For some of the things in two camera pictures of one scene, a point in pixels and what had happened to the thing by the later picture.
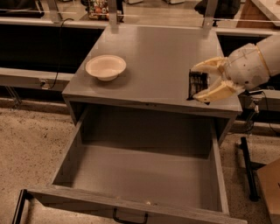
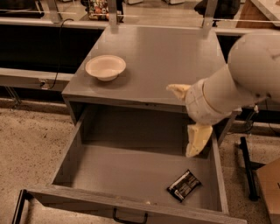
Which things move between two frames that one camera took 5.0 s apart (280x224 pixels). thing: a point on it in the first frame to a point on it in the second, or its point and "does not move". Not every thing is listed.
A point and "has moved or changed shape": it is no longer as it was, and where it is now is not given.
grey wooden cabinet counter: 133,87 does not move
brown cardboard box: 269,177 does not move
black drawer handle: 115,217 does not move
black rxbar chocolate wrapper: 198,81 has moved or changed shape
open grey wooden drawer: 165,161 does not move
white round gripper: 247,67 to 199,104
